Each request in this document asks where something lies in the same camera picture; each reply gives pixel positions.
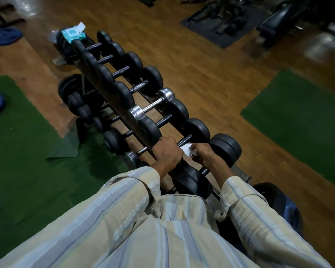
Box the person's right hand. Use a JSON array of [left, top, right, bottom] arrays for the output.
[[189, 143, 223, 172]]

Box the person's left hand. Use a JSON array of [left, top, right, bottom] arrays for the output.
[[151, 136, 184, 168]]

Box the white wipe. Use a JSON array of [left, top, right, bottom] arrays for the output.
[[179, 143, 197, 158]]

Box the black rubber dumbbell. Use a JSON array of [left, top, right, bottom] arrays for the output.
[[172, 133, 242, 200], [176, 118, 211, 148]]

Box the person's right forearm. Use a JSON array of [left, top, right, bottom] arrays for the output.
[[209, 162, 333, 268]]

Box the person's left forearm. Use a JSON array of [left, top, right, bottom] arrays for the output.
[[81, 160, 182, 232]]

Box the small chrome dumbbell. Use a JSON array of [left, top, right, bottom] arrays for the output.
[[123, 151, 142, 169]]

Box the row of small dark dumbbells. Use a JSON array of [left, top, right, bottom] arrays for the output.
[[58, 74, 130, 155]]

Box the row of black dumbbells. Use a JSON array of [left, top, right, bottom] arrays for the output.
[[56, 31, 190, 149]]

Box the black metal dumbbell rack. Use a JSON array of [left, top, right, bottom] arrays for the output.
[[53, 39, 252, 205]]

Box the striped beige shirt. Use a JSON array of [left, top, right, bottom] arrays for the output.
[[0, 167, 333, 268]]

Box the black and blue round weight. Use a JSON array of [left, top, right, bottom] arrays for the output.
[[253, 182, 304, 238]]

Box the green turf mat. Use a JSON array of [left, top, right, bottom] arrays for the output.
[[241, 68, 335, 193], [0, 75, 130, 266]]

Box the black gym equipment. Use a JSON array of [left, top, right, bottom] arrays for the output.
[[188, 0, 247, 37]]

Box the dark grey floor mat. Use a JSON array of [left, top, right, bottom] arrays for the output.
[[180, 0, 272, 50]]

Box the teal wet wipes packet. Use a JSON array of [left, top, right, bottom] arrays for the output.
[[61, 22, 87, 44]]

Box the black weight bench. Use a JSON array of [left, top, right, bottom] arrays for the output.
[[255, 0, 317, 51]]

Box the black metal stand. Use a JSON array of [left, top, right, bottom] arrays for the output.
[[0, 0, 26, 33]]

